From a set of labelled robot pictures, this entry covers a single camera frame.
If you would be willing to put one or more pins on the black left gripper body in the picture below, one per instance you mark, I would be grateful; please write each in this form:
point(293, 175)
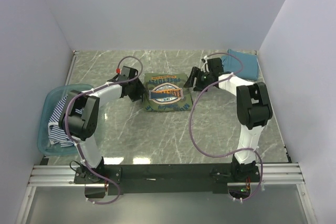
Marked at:
point(137, 89)

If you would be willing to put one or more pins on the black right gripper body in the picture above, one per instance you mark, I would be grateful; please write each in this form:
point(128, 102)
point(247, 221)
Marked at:
point(203, 78)

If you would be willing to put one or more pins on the olive green tank top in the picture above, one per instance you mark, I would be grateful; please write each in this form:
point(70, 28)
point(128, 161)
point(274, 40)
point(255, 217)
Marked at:
point(166, 93)

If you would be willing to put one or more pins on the blue white striped tank top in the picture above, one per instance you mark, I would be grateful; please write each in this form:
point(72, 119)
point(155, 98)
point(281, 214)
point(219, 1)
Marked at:
point(55, 134)

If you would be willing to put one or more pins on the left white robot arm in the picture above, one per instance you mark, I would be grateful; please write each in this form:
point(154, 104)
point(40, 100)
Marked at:
point(79, 117)

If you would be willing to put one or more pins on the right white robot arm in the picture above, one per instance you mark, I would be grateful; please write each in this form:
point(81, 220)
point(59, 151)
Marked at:
point(253, 110)

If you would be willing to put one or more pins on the translucent teal laundry basket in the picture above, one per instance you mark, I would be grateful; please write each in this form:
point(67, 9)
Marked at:
point(51, 100)

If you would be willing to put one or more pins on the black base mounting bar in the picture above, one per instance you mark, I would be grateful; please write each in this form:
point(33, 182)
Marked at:
point(166, 178)

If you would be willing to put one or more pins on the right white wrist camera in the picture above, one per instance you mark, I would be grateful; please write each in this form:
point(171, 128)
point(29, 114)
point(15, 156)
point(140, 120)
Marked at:
point(205, 60)

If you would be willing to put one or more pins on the aluminium frame rail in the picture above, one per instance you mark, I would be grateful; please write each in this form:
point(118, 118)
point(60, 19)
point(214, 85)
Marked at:
point(63, 176)

